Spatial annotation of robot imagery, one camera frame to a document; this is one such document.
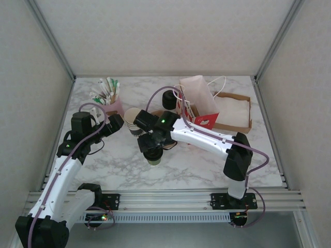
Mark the red pink paper bag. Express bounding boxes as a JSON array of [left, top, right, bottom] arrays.
[[173, 74, 226, 131]]

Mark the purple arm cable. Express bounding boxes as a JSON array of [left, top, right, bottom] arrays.
[[146, 87, 269, 228], [27, 102, 116, 248]]

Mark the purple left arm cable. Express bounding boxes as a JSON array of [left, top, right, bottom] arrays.
[[27, 102, 116, 248]]

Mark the brown cardboard tray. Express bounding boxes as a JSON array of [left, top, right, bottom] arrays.
[[213, 91, 252, 135]]

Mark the black controller board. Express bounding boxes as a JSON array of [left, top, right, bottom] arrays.
[[86, 213, 116, 229], [229, 211, 249, 228]]

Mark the grey slotted cable duct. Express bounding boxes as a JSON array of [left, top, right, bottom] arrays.
[[80, 213, 231, 223]]

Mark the brown pulp cup carrier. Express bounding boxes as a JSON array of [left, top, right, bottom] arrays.
[[151, 109, 178, 151]]

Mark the aluminium back rail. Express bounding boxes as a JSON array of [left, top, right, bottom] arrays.
[[73, 74, 257, 79]]

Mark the black cup lid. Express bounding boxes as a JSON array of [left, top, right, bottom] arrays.
[[143, 149, 164, 160]]

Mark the pink stirrer holder cup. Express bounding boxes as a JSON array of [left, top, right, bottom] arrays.
[[100, 96, 124, 117]]

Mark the aluminium frame post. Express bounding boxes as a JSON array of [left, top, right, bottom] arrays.
[[25, 0, 76, 83], [254, 0, 308, 83]]

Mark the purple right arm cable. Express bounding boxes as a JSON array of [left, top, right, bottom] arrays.
[[146, 87, 269, 228]]

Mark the stack of black paper cups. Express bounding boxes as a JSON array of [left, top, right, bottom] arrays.
[[124, 108, 145, 137]]

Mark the aluminium front rail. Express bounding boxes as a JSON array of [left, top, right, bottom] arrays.
[[22, 190, 308, 215]]

